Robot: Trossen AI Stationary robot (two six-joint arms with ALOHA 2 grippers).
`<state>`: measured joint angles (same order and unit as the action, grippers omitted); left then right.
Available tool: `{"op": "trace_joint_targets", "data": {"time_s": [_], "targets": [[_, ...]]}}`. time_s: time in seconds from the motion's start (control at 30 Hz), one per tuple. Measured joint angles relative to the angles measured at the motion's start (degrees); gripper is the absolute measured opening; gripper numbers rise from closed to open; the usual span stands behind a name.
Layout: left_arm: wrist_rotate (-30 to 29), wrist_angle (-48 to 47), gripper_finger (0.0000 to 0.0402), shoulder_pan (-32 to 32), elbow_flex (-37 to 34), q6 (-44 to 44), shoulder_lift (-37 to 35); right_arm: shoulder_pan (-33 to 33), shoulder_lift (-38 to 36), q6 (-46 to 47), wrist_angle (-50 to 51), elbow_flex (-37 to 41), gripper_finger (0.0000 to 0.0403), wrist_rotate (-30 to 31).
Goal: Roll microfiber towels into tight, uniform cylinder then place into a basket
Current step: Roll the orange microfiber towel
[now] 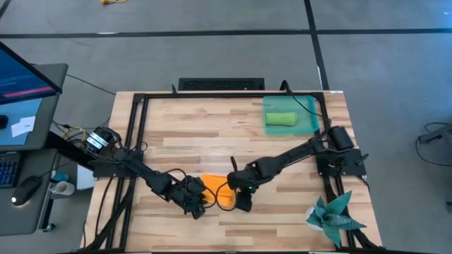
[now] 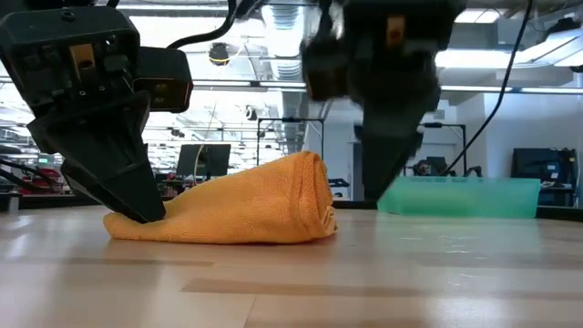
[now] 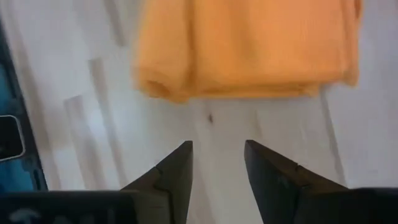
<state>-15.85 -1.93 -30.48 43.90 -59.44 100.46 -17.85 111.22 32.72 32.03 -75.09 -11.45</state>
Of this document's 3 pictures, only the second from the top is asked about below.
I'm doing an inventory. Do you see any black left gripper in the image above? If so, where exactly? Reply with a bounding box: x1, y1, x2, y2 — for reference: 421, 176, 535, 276
0, 0, 168, 225

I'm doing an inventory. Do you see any black aluminium table frame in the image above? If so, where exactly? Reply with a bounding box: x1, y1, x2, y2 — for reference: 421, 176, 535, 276
0, 192, 583, 223

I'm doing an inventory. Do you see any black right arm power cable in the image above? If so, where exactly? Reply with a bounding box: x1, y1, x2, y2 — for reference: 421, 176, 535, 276
439, 0, 535, 178

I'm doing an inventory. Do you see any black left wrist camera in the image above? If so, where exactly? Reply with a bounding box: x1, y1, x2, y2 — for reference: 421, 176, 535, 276
134, 46, 195, 115

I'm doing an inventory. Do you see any silver ceiling duct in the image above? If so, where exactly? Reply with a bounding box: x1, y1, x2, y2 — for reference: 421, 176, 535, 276
260, 3, 307, 155

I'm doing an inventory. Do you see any black background gantry frame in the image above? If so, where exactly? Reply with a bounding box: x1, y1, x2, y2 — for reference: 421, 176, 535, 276
256, 117, 326, 168
421, 121, 468, 178

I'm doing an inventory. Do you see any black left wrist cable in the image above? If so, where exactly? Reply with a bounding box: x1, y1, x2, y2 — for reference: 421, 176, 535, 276
166, 0, 239, 50

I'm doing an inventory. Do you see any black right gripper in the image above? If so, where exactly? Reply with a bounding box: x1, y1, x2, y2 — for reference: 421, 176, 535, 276
336, 0, 467, 202

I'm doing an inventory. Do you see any overhead rig crossbar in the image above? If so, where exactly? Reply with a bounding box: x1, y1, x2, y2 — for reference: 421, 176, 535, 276
0, 76, 583, 96

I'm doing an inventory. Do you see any black background monitor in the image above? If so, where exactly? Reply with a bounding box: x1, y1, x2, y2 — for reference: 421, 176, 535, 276
176, 142, 232, 179

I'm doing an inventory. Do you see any red background equipment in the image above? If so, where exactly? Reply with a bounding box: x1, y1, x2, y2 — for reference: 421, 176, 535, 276
19, 167, 66, 196

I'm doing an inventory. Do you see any orange microfiber towel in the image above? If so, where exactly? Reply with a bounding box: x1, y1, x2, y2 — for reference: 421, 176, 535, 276
103, 150, 340, 246

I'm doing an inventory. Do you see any black overhead camera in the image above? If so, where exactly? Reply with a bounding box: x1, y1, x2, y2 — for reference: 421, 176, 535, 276
208, 41, 231, 67

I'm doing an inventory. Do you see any black equipment rack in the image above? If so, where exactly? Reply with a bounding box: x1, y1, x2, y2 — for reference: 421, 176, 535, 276
511, 147, 579, 208

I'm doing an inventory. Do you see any teal plastic basket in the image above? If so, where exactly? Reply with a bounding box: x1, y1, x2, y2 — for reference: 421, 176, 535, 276
376, 176, 542, 220

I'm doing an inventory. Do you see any green microfiber towel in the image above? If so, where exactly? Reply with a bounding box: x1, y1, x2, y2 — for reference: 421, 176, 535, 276
384, 179, 538, 218

